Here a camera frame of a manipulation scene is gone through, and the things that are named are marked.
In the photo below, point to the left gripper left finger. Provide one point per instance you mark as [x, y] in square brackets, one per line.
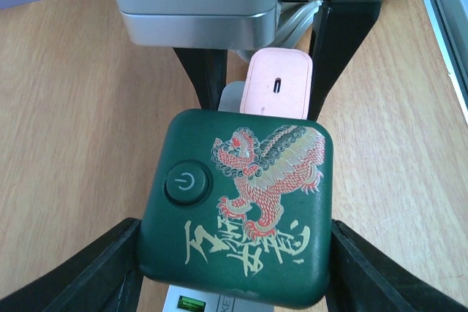
[101, 277]

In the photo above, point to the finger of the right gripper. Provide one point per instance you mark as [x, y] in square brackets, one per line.
[207, 70]

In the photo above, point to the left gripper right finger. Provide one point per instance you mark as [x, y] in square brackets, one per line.
[363, 278]

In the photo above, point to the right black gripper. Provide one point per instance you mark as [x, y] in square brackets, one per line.
[338, 30]

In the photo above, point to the pink charger plug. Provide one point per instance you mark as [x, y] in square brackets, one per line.
[278, 83]

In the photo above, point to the white power strip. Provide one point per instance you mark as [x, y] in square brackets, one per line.
[182, 299]

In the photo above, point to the green cube plug adapter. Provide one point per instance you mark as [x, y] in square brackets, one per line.
[241, 205]

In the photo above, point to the aluminium rail frame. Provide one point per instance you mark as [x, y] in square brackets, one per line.
[449, 22]

